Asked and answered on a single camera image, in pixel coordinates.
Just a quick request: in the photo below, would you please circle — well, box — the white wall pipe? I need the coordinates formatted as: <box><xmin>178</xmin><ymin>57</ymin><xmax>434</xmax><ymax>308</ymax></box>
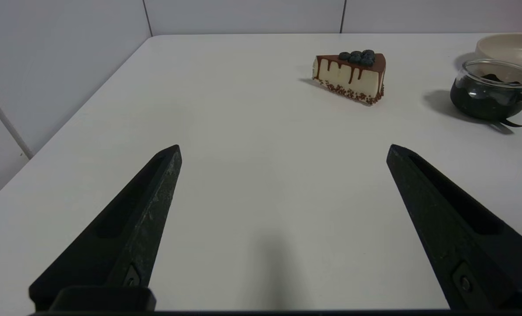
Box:
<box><xmin>0</xmin><ymin>77</ymin><xmax>34</xmax><ymax>159</ymax></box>

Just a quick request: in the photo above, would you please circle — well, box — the glass cup with black handle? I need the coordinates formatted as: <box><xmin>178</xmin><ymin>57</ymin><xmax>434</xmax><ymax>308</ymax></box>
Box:
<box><xmin>450</xmin><ymin>59</ymin><xmax>522</xmax><ymax>128</ymax></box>

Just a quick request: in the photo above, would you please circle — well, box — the beige ceramic bowl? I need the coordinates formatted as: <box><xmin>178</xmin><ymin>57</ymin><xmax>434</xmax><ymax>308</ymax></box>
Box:
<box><xmin>475</xmin><ymin>33</ymin><xmax>522</xmax><ymax>95</ymax></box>

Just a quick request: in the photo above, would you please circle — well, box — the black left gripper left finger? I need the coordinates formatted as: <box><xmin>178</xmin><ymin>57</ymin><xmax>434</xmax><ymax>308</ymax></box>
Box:
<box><xmin>29</xmin><ymin>144</ymin><xmax>182</xmax><ymax>311</ymax></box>

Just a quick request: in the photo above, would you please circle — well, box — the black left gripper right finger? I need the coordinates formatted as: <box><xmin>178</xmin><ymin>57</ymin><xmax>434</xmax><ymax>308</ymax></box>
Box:
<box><xmin>386</xmin><ymin>144</ymin><xmax>522</xmax><ymax>311</ymax></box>

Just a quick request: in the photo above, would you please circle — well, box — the chocolate blueberry cake slice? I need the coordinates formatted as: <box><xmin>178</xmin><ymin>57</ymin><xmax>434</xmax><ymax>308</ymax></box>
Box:
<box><xmin>312</xmin><ymin>49</ymin><xmax>386</xmax><ymax>106</ymax></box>

